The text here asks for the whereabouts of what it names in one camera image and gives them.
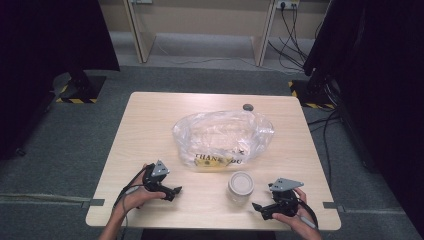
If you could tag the white power strip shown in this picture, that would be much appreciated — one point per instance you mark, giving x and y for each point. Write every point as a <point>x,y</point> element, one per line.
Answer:
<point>288,3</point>

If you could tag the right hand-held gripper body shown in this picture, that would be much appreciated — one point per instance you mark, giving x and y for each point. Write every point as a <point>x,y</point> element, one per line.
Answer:
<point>286,201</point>

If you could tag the black curtain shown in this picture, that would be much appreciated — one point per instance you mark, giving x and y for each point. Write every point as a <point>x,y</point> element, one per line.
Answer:
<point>383,83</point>
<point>43,60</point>

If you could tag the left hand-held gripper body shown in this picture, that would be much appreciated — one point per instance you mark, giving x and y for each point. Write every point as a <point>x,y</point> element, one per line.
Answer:
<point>154,180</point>

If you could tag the clear jar with white lid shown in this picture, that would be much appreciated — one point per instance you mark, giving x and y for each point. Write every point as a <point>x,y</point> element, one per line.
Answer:
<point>240,186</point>

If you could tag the black striped stand base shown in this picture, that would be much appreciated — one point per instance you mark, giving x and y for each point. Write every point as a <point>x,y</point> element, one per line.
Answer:
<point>310,95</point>
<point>80,90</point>

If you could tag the clear plastic bag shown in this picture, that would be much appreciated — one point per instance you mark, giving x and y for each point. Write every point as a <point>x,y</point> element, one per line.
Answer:
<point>221,138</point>

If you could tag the person's right hand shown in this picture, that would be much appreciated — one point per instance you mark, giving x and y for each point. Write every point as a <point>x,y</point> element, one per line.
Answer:
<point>300,223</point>

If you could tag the person's left hand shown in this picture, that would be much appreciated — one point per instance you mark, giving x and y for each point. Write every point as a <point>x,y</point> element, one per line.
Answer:
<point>135,196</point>

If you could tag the grey round table grommet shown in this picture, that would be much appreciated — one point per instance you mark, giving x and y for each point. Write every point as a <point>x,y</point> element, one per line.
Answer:
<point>248,107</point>

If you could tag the grey floor tape strip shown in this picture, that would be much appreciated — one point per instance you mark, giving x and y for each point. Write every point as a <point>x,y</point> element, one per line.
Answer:
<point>360,209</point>
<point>50,199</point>

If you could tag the light wooden desk frame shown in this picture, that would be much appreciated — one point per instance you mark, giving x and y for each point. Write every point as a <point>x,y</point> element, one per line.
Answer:
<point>200,20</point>

